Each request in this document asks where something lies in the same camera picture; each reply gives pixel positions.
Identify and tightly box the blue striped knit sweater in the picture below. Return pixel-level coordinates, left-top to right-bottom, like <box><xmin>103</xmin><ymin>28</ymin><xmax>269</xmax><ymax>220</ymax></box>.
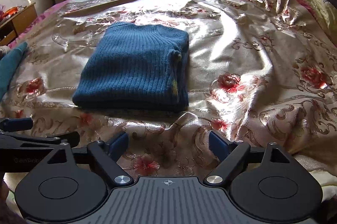
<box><xmin>72</xmin><ymin>22</ymin><xmax>189</xmax><ymax>111</ymax></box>

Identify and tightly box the beige checked cloth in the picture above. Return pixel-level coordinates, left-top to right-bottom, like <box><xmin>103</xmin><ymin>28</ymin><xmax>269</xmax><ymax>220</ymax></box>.
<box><xmin>0</xmin><ymin>45</ymin><xmax>11</xmax><ymax>59</ymax></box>

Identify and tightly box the floral satin bedspread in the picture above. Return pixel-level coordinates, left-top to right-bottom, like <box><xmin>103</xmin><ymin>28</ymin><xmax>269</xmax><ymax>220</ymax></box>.
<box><xmin>1</xmin><ymin>0</ymin><xmax>336</xmax><ymax>177</ymax></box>

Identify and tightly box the teal folded garment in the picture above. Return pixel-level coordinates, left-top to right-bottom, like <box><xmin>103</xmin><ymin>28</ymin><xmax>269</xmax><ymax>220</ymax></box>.
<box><xmin>0</xmin><ymin>41</ymin><xmax>28</xmax><ymax>99</ymax></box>

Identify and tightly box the cream fleece blanket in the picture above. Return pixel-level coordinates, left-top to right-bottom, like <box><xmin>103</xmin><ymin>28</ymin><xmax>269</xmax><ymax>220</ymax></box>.
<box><xmin>294</xmin><ymin>155</ymin><xmax>336</xmax><ymax>201</ymax></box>

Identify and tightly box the wooden bedside cabinet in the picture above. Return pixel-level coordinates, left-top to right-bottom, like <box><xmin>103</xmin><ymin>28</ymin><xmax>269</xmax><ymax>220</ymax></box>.
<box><xmin>1</xmin><ymin>2</ymin><xmax>37</xmax><ymax>45</ymax></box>

